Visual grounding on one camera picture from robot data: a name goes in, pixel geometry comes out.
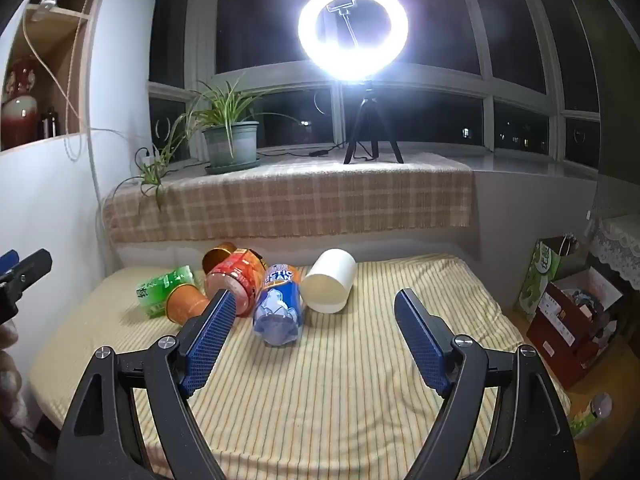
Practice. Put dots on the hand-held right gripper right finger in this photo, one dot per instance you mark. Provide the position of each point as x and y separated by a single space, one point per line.
421 345

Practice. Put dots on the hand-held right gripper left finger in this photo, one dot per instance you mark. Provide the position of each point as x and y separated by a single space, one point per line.
207 345

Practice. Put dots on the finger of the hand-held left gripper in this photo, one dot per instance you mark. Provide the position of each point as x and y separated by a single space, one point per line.
7 261
31 266

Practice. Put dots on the orange cup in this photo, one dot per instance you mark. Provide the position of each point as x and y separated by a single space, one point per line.
185 302

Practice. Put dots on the gold metallic cup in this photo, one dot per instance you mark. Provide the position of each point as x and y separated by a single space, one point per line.
218 257

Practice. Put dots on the white cup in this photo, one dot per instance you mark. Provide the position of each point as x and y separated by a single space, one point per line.
327 282

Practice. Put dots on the person's left hand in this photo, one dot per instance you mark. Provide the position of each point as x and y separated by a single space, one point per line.
9 377

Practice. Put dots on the red snack canister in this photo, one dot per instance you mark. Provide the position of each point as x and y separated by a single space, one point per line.
239 277

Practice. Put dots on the green plastic bottle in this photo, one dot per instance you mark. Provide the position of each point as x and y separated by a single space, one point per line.
160 287

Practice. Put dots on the green paper bag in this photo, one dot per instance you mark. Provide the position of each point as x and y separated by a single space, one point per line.
537 280

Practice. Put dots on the red cardboard box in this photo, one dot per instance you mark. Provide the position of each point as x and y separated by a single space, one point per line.
560 332

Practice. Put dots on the dark bottle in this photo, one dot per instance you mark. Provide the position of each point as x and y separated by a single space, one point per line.
49 122

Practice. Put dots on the red and white vase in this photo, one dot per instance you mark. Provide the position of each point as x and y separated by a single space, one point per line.
19 105

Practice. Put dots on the white power strip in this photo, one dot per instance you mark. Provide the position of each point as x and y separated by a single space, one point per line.
148 157

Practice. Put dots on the beige plaid cloth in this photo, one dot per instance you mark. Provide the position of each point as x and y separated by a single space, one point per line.
300 200

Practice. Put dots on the green pot saucer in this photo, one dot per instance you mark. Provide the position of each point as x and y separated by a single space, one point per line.
232 167

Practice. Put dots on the wooden shelf cabinet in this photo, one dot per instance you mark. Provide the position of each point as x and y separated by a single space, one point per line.
75 70

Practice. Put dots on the grey-green flower pot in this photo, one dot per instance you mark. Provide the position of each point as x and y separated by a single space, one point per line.
231 142

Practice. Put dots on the white lace cloth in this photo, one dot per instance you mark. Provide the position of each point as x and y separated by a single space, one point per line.
617 242

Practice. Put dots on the black tripod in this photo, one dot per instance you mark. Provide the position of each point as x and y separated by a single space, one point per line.
369 115

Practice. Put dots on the spider plant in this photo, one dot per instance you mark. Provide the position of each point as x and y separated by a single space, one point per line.
220 102

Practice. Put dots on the white window frame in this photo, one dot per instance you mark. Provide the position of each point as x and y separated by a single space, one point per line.
337 115

